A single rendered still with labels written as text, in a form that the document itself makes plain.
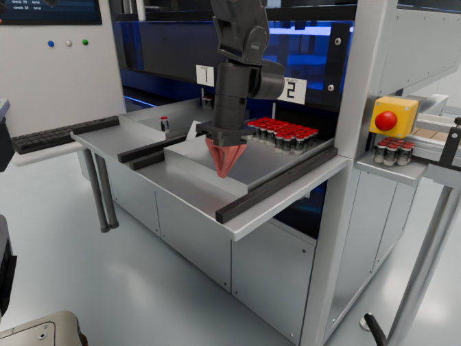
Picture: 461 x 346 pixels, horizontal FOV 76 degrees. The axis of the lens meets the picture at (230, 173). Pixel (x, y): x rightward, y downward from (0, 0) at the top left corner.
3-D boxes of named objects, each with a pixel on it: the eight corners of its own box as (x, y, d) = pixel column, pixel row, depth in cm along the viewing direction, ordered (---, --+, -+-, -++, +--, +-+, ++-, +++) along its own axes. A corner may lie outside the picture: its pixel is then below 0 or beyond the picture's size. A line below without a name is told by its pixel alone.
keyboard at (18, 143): (118, 119, 128) (116, 114, 126) (134, 126, 119) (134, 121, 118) (8, 143, 102) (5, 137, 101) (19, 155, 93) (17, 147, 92)
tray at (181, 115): (199, 106, 118) (199, 97, 117) (249, 119, 102) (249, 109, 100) (119, 125, 96) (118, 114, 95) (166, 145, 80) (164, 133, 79)
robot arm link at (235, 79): (212, 57, 51) (231, 58, 47) (244, 61, 55) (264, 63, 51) (208, 97, 53) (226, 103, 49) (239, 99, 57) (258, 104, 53)
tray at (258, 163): (254, 128, 93) (255, 117, 92) (332, 150, 77) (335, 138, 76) (164, 161, 71) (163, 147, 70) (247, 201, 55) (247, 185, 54)
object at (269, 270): (183, 151, 304) (176, 60, 264) (399, 246, 175) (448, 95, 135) (84, 185, 240) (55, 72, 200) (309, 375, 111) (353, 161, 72)
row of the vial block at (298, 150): (250, 136, 86) (250, 121, 84) (304, 153, 75) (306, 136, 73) (245, 139, 85) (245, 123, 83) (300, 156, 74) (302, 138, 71)
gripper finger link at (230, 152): (250, 178, 59) (257, 132, 56) (225, 185, 54) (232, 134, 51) (226, 168, 63) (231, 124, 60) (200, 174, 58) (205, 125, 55)
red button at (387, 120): (378, 125, 65) (382, 107, 63) (397, 130, 63) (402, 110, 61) (371, 130, 63) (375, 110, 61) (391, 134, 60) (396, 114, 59)
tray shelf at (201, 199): (192, 108, 122) (191, 104, 121) (360, 156, 78) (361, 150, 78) (71, 137, 92) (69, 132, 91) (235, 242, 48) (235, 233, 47)
